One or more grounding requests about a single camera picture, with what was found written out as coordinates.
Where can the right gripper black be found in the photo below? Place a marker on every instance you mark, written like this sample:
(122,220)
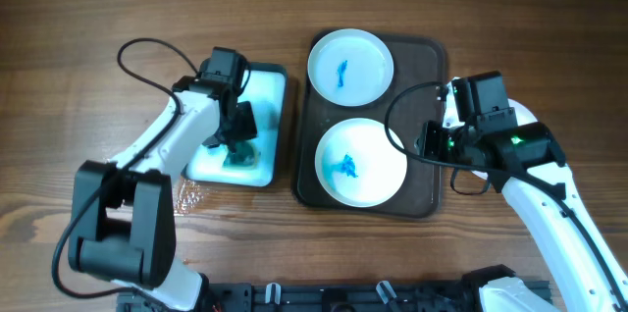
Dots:
(430,140)

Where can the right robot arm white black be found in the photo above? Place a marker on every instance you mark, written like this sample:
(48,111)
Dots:
(544,196)

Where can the green yellow sponge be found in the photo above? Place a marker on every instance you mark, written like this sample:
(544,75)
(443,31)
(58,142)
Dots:
(242,154)

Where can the white plate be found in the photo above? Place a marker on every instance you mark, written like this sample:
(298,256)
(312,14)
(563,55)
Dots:
(522,113)
(359,163)
(350,67)

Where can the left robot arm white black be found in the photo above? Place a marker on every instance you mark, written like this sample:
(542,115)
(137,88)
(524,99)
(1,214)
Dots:
(122,228)

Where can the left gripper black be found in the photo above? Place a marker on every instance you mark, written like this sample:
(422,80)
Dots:
(245,130)

